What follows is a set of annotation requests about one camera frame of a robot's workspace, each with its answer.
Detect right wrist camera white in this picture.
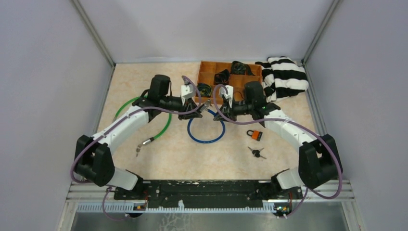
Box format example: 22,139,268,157
219,85,234,108

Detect purple cable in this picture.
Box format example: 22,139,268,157
212,84,344,219
70,75,203,221

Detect blue cable lock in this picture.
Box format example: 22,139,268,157
187,100,226,144

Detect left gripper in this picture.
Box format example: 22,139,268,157
161,95,203,121

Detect wooden compartment tray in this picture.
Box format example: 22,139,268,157
196,61,262,101

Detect rolled green tie, unrolling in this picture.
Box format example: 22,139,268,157
230,61,254,76

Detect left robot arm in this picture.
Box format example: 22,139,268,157
70,75,204,199

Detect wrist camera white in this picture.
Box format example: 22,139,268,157
219,85,234,108
180,84,195,105

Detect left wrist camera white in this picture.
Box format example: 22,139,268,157
180,84,195,105

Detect rolled floral tie, left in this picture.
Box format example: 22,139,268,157
197,83,213,98

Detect black white striped towel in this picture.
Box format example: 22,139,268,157
255,56,309,103

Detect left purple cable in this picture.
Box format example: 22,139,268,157
70,75,203,221

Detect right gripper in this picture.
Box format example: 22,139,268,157
213,97,254,123

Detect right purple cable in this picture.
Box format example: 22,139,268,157
212,84,344,219

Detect green cable lock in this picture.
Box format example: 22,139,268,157
112,97,172,157

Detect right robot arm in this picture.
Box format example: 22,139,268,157
214,81,343,198

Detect orange padlock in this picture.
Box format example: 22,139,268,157
246,130,263,141

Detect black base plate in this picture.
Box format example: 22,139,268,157
114,180,303,209

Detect rolled dark tie, middle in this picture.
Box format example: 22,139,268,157
214,69,230,85

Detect black padlock keys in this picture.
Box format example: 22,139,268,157
248,147,266,159

